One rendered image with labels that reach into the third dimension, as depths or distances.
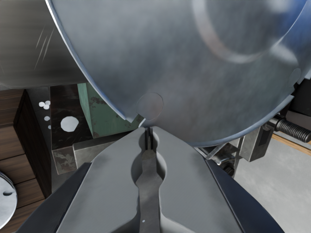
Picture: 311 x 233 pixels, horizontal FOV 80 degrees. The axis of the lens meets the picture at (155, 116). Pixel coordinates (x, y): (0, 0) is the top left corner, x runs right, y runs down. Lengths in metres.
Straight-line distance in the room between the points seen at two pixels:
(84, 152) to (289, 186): 1.68
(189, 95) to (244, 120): 0.09
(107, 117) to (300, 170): 1.59
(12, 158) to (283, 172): 1.71
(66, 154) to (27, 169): 0.36
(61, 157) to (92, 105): 0.11
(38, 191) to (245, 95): 0.68
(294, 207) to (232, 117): 1.73
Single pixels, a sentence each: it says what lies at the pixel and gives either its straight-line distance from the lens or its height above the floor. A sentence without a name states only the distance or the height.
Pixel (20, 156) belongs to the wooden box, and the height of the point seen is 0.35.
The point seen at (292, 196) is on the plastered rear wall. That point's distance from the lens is 1.87.
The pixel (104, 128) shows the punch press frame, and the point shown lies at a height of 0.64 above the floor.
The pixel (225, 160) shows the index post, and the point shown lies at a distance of 0.21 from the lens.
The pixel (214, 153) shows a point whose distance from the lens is 0.20.
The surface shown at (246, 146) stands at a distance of 0.34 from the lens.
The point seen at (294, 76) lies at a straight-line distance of 0.26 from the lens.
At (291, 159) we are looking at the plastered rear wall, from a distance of 1.74.
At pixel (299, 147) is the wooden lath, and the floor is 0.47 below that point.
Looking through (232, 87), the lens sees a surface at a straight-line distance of 0.19.
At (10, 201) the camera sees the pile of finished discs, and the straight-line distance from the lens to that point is 0.74.
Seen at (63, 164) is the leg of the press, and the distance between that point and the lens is 0.35.
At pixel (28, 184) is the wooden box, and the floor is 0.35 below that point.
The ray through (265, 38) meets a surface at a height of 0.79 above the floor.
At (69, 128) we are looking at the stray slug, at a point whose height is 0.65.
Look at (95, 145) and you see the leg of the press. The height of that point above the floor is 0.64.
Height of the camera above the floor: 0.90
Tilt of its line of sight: 52 degrees down
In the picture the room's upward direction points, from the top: 132 degrees clockwise
